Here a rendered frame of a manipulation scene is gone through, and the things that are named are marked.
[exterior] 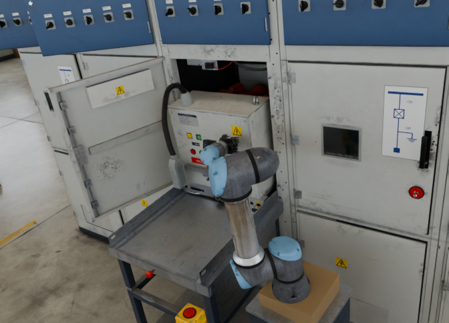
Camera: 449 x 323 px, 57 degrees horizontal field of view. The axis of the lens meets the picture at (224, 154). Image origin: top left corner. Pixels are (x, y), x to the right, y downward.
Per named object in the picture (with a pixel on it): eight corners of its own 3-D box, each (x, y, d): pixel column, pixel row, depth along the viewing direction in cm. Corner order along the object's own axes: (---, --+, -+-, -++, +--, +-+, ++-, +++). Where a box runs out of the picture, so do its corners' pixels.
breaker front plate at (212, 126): (258, 202, 210) (246, 118, 187) (185, 184, 237) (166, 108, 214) (260, 200, 211) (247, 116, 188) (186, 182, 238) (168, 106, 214)
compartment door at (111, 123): (87, 218, 225) (45, 87, 193) (184, 173, 257) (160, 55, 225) (92, 223, 220) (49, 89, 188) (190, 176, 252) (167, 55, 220)
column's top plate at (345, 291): (353, 291, 170) (353, 287, 169) (317, 348, 149) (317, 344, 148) (286, 264, 189) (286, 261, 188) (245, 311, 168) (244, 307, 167)
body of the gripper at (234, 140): (240, 152, 191) (231, 158, 180) (222, 152, 193) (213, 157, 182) (239, 136, 189) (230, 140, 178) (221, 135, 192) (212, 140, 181)
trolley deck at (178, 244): (210, 297, 172) (208, 287, 169) (109, 255, 206) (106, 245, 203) (283, 211, 220) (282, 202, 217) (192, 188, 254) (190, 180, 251)
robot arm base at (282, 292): (318, 284, 162) (316, 265, 158) (295, 309, 154) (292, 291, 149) (287, 268, 173) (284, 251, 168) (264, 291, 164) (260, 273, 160)
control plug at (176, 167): (180, 189, 225) (173, 162, 216) (174, 188, 227) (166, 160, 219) (189, 182, 230) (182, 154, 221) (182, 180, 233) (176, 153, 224)
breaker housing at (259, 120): (260, 201, 211) (248, 115, 187) (186, 182, 238) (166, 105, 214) (302, 153, 245) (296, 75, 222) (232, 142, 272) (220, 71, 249)
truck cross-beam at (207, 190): (264, 210, 211) (263, 201, 208) (183, 190, 240) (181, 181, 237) (269, 205, 214) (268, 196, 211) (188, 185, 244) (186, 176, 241)
